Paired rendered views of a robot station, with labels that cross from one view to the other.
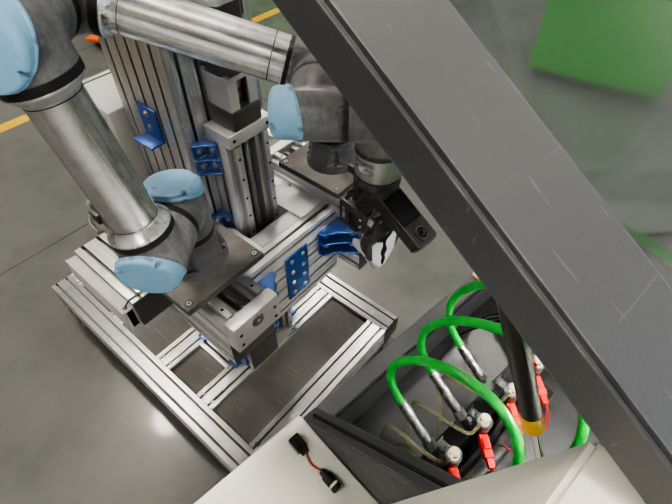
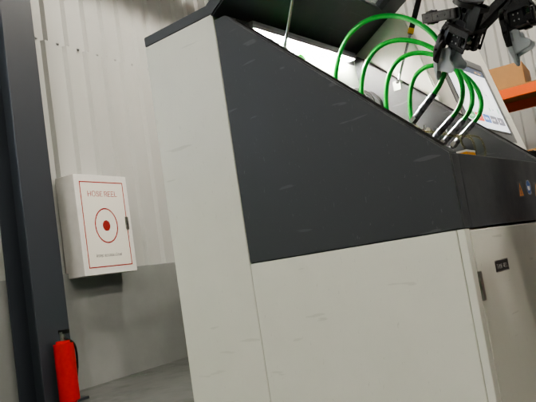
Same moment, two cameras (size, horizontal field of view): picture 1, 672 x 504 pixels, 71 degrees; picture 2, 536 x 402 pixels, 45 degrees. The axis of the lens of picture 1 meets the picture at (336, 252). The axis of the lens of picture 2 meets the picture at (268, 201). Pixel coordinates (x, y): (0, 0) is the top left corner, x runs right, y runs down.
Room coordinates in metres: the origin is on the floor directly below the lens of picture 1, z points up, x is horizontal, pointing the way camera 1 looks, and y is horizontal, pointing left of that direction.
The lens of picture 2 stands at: (2.08, -1.05, 0.77)
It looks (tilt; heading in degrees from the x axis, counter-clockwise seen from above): 6 degrees up; 170
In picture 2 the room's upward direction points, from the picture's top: 9 degrees counter-clockwise
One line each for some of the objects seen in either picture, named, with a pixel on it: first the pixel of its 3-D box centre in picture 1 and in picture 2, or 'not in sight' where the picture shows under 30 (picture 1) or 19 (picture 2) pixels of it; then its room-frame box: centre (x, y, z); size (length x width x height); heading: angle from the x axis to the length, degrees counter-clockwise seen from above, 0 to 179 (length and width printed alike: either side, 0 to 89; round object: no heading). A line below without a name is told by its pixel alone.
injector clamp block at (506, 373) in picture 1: (474, 446); not in sight; (0.35, -0.27, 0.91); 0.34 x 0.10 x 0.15; 132
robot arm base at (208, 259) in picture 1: (191, 242); not in sight; (0.74, 0.33, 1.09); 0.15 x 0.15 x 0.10
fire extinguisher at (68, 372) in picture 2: not in sight; (67, 365); (-3.02, -1.87, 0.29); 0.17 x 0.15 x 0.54; 140
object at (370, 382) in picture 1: (420, 343); (504, 191); (0.60, -0.20, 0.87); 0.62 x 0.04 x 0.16; 132
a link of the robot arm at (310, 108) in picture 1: (311, 107); not in sight; (0.60, 0.03, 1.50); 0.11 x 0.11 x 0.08; 86
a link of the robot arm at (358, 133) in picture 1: (380, 114); not in sight; (0.58, -0.06, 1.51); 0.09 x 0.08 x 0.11; 86
